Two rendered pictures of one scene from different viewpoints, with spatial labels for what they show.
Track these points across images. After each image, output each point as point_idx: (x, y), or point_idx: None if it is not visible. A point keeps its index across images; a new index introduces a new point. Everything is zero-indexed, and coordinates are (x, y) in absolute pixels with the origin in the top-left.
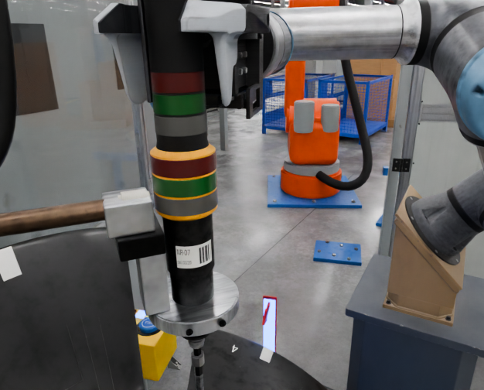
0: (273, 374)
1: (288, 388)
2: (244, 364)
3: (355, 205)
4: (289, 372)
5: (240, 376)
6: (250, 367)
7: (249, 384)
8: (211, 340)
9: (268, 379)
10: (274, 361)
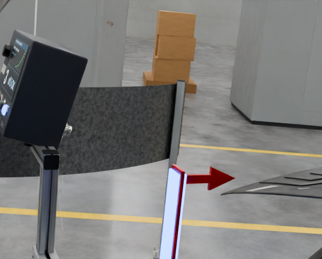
0: (283, 181)
1: (283, 178)
2: (309, 183)
3: None
4: (255, 185)
5: None
6: (305, 182)
7: None
8: None
9: (297, 178)
10: (262, 186)
